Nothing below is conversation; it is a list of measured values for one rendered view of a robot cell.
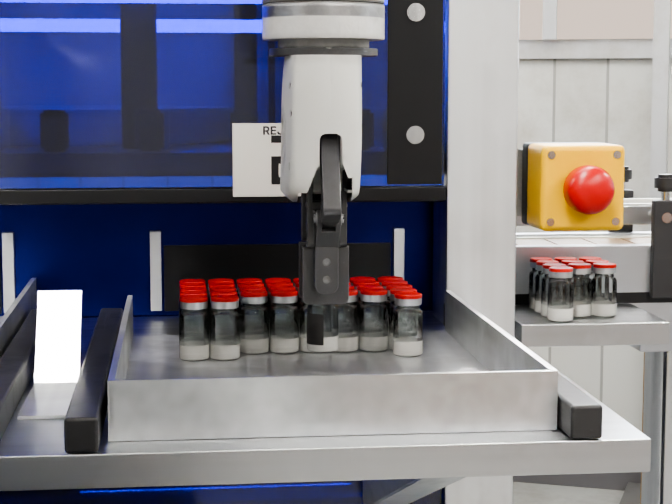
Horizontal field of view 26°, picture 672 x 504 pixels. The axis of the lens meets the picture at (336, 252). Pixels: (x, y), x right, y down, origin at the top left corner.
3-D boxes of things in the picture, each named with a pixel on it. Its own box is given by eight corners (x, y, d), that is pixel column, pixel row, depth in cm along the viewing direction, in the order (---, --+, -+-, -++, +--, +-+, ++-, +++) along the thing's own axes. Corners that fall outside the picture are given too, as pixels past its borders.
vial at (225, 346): (209, 356, 107) (209, 294, 107) (239, 355, 108) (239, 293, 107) (210, 361, 105) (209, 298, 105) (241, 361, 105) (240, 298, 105)
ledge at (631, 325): (486, 321, 137) (486, 300, 137) (620, 318, 138) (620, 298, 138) (521, 347, 123) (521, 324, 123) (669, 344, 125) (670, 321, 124)
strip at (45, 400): (40, 373, 102) (38, 290, 101) (83, 373, 102) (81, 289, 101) (17, 419, 88) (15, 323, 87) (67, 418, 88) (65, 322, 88)
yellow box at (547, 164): (520, 223, 129) (521, 142, 128) (599, 222, 130) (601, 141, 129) (541, 232, 121) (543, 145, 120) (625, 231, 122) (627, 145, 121)
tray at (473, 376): (128, 338, 116) (127, 295, 116) (449, 332, 119) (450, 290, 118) (108, 441, 82) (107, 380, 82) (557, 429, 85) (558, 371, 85)
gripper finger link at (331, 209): (317, 102, 99) (313, 164, 103) (326, 180, 93) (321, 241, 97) (334, 102, 99) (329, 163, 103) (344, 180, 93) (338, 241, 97)
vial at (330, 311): (305, 347, 104) (305, 288, 103) (336, 347, 104) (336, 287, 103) (308, 354, 101) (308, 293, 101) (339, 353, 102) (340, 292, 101)
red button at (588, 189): (557, 211, 122) (558, 164, 122) (603, 211, 123) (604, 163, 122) (569, 215, 119) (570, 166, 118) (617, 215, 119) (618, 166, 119)
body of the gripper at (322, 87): (264, 38, 105) (265, 193, 106) (273, 32, 95) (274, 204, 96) (368, 38, 106) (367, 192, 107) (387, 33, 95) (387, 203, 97)
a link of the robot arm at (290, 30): (258, 8, 104) (259, 50, 104) (265, 0, 95) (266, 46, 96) (375, 8, 105) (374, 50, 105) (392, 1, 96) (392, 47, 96)
